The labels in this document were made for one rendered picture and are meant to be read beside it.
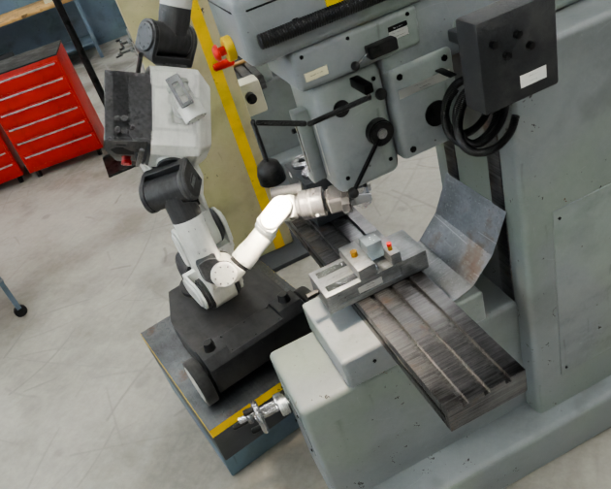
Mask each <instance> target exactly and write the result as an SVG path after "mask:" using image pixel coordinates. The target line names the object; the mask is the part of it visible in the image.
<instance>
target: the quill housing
mask: <svg viewBox="0 0 611 489"><path fill-rule="evenodd" d="M357 75H358V76H360V77H362V78H363V79H365V80H367V81H369V82H371V83H372V86H373V93H371V94H370V95H371V100H369V101H367V102H365V103H363V104H360V105H359V106H356V107H354V108H351V109H349V110H347V111H344V112H343V113H340V114H337V115H335V116H332V117H330V118H328V119H325V120H324V121H321V122H320V123H319V122H318V123H317V124H314V125H313V126H312V128H313V131H314V135H315V138H316V142H317V144H318V148H319V151H320V155H321V158H322V162H323V165H324V169H325V172H326V176H327V177H326V179H327V180H328V181H329V182H330V183H331V184H332V185H333V186H335V187H336V188H337V189H338V190H339V191H342V192H346V191H348V189H349V188H351V187H354V184H355V182H356V180H357V178H358V176H359V175H360V173H361V171H362V168H363V166H364V164H365V162H366V160H367V158H368V156H369V154H370V150H371V148H372V146H373V144H372V143H371V142H369V141H368V139H367V137H366V128H367V126H368V124H369V123H370V122H371V121H372V120H373V119H375V118H377V117H383V118H385V119H387V120H388V121H390V119H389V115H388V110H387V105H386V101H385V99H384V100H377V99H376V98H375V95H374V94H375V91H376V89H378V88H383V86H382V82H381V78H380V73H379V68H378V66H377V64H376V63H375V62H374V63H371V64H370V65H367V66H365V67H363V68H360V69H359V70H358V71H353V72H351V73H349V74H346V75H344V76H341V77H339V78H337V79H334V80H332V81H328V82H326V83H323V84H321V85H319V86H316V87H314V88H312V89H310V90H308V91H305V92H301V91H300V90H298V89H297V88H295V87H294V86H293V85H291V84H290V85H291V88H292V91H293V95H294V98H295V102H296V105H297V108H298V107H299V106H304V107H305V108H306V109H307V111H308V114H309V117H310V120H312V119H315V118H317V117H318V116H321V115H322V114H327V113H328V112H331V111H333V110H335V109H337V108H340V107H341V106H344V105H347V104H348V103H351V102H353V101H356V100H357V99H360V98H362V97H364V96H366V95H365V94H363V93H362V92H360V91H358V90H356V89H355V88H353V87H351V84H350V78H352V77H354V76H357ZM397 166H398V156H397V152H396V147H395V143H394V138H393V137H392V139H391V141H390V142H389V143H388V144H386V145H384V146H382V147H377V149H376V151H375V153H374V155H373V157H372V159H371V162H370V164H369V166H368V168H367V170H366V172H365V174H364V176H363V179H362V181H361V183H360V185H362V184H365V183H367V182H369V181H371V180H373V179H377V178H379V177H381V176H383V175H385V174H388V173H390V172H392V171H394V170H395V169H396V168H397ZM360 185H359V186H360Z"/></svg>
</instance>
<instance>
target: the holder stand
mask: <svg viewBox="0 0 611 489"><path fill-rule="evenodd" d="M284 168H285V171H286V174H287V177H288V179H289V182H290V184H292V183H297V182H302V184H303V187H304V190H305V189H310V188H314V187H319V186H322V187H323V190H326V189H328V186H331V185H332V184H331V183H330V182H329V181H328V180H327V179H322V180H320V181H318V182H317V183H314V182H313V181H312V180H311V179H310V178H309V176H308V173H307V165H306V161H305V157H304V156H303V155H300V156H298V157H296V158H294V159H293V160H292V161H291V162H289V163H286V164H284ZM345 214H346V213H344V212H337V213H331V212H330V211H328V215H327V216H322V217H316V218H312V220H313V221H314V222H315V223H316V224H317V225H318V226H319V227H320V226H322V225H324V224H326V223H328V222H330V221H332V220H335V219H337V218H339V217H341V216H343V215H345Z"/></svg>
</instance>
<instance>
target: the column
mask: <svg viewBox="0 0 611 489"><path fill-rule="evenodd" d="M556 30H557V55H558V78H559V80H558V82H557V83H556V84H554V85H552V86H549V87H547V88H545V89H543V90H541V91H538V92H536V93H534V94H533V95H531V96H528V97H526V98H524V99H522V100H520V101H517V102H515V103H513V104H511V105H509V110H508V115H507V118H506V121H505V122H504V124H503V126H502V127H501V128H502V129H500V132H498V134H497V135H496V137H495V138H494V139H493V140H491V141H490V142H489V143H488V144H486V145H485V146H483V147H478V148H484V147H489V146H491V145H493V144H495V143H496V142H497V141H498V140H499V139H500V138H501V137H502V136H503V135H504V133H505V132H506V131H507V128H508V127H509V126H508V125H509V124H510V123H509V122H510V119H511V116H512V114H516V115H519V116H520V118H519V123H518V126H517V128H516V130H515V131H516V132H515V133H514V135H513V137H512V138H511V140H509V141H508V143H507V144H506V145H505V146H504V147H502V148H501V149H500V150H498V151H497V152H495V153H493V154H490V155H487V156H482V157H475V156H471V155H468V154H466V153H465V152H463V151H462V150H461V149H460V147H457V146H456V145H454V144H453V143H451V142H450V141H447V142H445V143H442V144H440V145H438V146H436V147H435V148H436V154H437V160H438V166H439V171H440V177H441V183H442V186H443V184H444V180H445V177H446V173H448V174H449V175H450V176H452V177H453V178H455V179H457V180H459V181H460V182H462V183H463V184H465V185H467V186H468V187H470V188H471V189H473V190H474V191H476V192H477V193H479V194H480V195H482V196H483V197H485V198H486V199H488V200H489V201H491V202H492V203H493V204H495V205H496V206H498V207H499V208H501V209H502V210H504V211H506V212H507V213H506V216H505V219H504V221H503V224H502V227H501V230H500V233H499V236H498V241H497V244H496V247H495V250H494V253H493V256H492V258H491V259H490V261H489V262H488V264H487V266H486V267H485V269H484V270H483V272H482V274H483V275H484V276H485V277H487V278H488V279H489V280H490V281H491V282H493V283H494V284H495V285H496V286H497V287H499V288H500V289H501V290H502V292H504V293H505V294H506V295H507V296H508V297H510V298H511V299H512V300H513V301H514V302H515V303H516V305H517V313H518V323H519V332H520V342H521V351H522V361H523V368H524V369H525V370H526V378H527V387H528V390H527V391H526V399H527V403H528V404H529V405H530V406H531V407H532V408H533V409H534V410H535V411H537V412H539V413H543V412H545V411H547V410H549V409H550V408H553V407H555V406H557V405H558V404H560V403H562V402H564V401H565V400H567V399H569V398H571V397H573V396H574V395H576V394H578V393H580V392H582V391H583V390H585V389H587V388H589V387H590V386H592V385H594V384H596V383H598V382H599V381H601V380H603V379H605V378H607V377H608V376H610V375H611V0H580V1H578V2H575V3H573V4H571V5H569V6H566V7H564V8H562V9H559V10H557V11H556Z"/></svg>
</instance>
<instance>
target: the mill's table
mask: <svg viewBox="0 0 611 489"><path fill-rule="evenodd" d="M284 223H285V224H286V225H287V226H288V228H289V229H290V230H291V231H292V233H293V234H294V235H295V236H296V238H297V239H298V240H299V241H300V243H301V244H302V245H303V246H304V248H305V249H306V250H307V252H308V253H309V254H310V255H311V257H312V258H313V259H314V260H315V262H316V263H317V264H318V265H319V267H320V268H322V267H324V266H326V265H329V264H331V263H333V262H335V261H337V260H339V259H340V254H339V251H338V249H339V248H340V247H342V246H344V245H348V244H350V243H352V242H355V243H356V244H357V245H358V246H360V243H359V240H358V238H360V237H362V236H364V235H366V234H367V233H369V232H374V231H377V229H376V228H375V227H374V226H373V225H372V224H371V223H370V222H369V221H368V220H367V219H365V218H364V217H363V216H362V215H361V214H360V213H359V212H358V211H357V210H356V209H355V208H354V207H353V212H348V213H347V214H345V215H343V216H341V217H339V218H337V219H335V220H332V221H330V222H328V223H326V224H324V225H322V226H320V227H319V226H318V225H317V224H316V223H315V222H314V221H313V220H312V219H307V220H304V219H303V218H302V217H299V218H298V219H296V220H294V221H291V222H287V221H284ZM350 306H351V307H352V308H353V309H354V310H355V311H356V312H357V313H358V315H359V316H360V317H361V318H362V320H363V321H364V322H365V323H366V325H367V326H368V327H369V328H370V330H371V331H372V332H373V334H374V335H375V336H376V337H377V339H378V340H379V341H380V342H381V344H382V345H383V346H384V347H385V349H386V350H387V351H388V352H389V354H390V355H391V356H392V357H393V359H394V360H395V361H396V362H397V364H398V365H399V366H400V367H401V369H402V370H403V371H404V373H405V374H406V375H407V377H408V378H409V379H410V380H411V382H412V383H413V384H414V385H415V387H416V388H417V389H418V390H419V392H420V393H421V394H422V395H423V397H424V398H425V399H426V400H427V402H428V403H429V404H430V405H431V407H432V408H433V409H434V411H435V412H436V413H437V414H438V416H439V417H440V418H441V419H442V421H443V422H444V423H445V424H446V426H447V427H448V428H449V429H450V431H451V432H453V431H455V430H456V429H458V428H460V427H462V426H464V425H466V424H467V423H468V422H470V421H472V420H474V419H475V418H477V417H479V416H481V415H483V414H485V413H486V412H488V411H490V410H492V409H494V408H496V407H498V406H500V405H502V404H504V403H505V402H507V401H509V400H511V399H513V398H515V397H516V396H518V395H520V394H522V393H524V392H525V391H527V390H528V387H527V378H526V370H525V369H524V368H523V367H522V366H521V365H520V364H519V363H518V362H517V361H516V360H515V359H514V358H513V357H512V356H511V355H510V354H508V353H507V352H506V351H505V350H504V349H503V348H502V347H501V346H500V345H499V344H498V343H497V342H496V341H495V340H494V339H493V338H492V337H490V336H489V335H488V334H487V333H486V332H485V331H484V330H483V329H482V328H481V327H480V326H479V325H478V324H477V323H476V322H475V321H474V320H472V319H471V318H470V317H469V316H468V315H467V314H466V313H465V312H464V311H463V310H462V309H461V308H460V307H459V306H458V305H457V304H456V303H454V302H453V301H452V300H451V299H450V298H449V297H448V296H447V295H446V294H445V293H444V292H443V291H442V290H441V289H440V288H439V287H438V286H436V285H435V284H434V283H433V282H432V281H431V280H430V279H429V278H428V277H427V276H426V275H425V274H424V273H423V272H422V271H420V272H418V273H416V274H414V275H412V276H410V277H407V278H405V279H403V280H400V281H398V282H396V283H394V284H392V285H390V286H388V287H386V288H384V289H382V290H380V291H378V292H376V293H374V294H372V295H370V296H368V297H367V298H365V299H363V300H360V301H358V302H356V303H354V304H352V305H350Z"/></svg>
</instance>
